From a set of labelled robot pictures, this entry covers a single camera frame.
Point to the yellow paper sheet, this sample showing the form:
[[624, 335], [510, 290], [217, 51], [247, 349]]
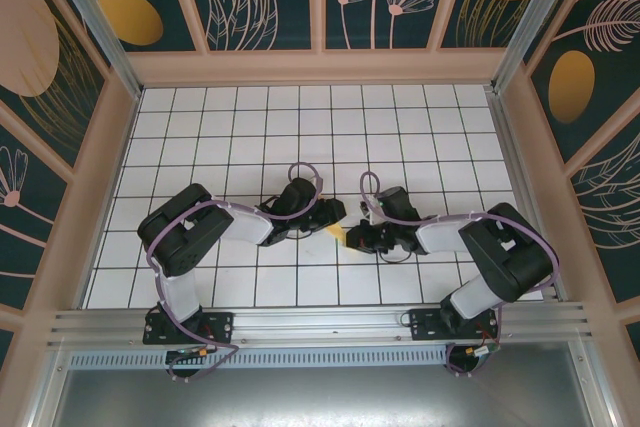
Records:
[[336, 233]]

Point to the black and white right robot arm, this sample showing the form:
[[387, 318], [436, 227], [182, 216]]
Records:
[[505, 257]]

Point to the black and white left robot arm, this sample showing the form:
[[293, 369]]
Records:
[[185, 237]]

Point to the grey metal sheet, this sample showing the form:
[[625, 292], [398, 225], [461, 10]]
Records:
[[320, 397]]

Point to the small circuit board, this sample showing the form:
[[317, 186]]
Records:
[[482, 352], [190, 353]]

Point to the teal panel with leaf outlines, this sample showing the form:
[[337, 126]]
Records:
[[610, 217]]

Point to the teal panel with orange oval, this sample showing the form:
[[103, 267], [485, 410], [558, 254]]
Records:
[[130, 17]]

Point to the teal panel with single flower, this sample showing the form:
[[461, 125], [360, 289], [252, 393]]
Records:
[[20, 227]]

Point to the teal panel with pink feather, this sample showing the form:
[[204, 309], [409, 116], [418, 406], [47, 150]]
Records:
[[610, 7]]

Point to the teal panel with large pale circle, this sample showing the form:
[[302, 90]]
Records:
[[25, 47]]

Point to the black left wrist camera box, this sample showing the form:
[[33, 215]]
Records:
[[297, 197]]

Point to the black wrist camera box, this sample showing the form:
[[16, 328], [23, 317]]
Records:
[[395, 202], [297, 197]]

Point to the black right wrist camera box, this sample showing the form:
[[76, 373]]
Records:
[[395, 202]]

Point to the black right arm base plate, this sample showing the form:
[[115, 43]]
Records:
[[425, 327]]

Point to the aluminium mounting rail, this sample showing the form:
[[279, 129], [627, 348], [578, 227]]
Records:
[[320, 322]]

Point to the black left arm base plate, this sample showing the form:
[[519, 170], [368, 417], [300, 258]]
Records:
[[220, 327]]

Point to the aluminium side rail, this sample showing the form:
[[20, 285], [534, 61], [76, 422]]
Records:
[[520, 187]]

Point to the teal panel, orange oval, pink frame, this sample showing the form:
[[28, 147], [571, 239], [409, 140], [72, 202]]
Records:
[[570, 87]]

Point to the aluminium corner post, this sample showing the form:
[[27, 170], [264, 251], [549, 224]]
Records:
[[100, 32], [530, 12]]

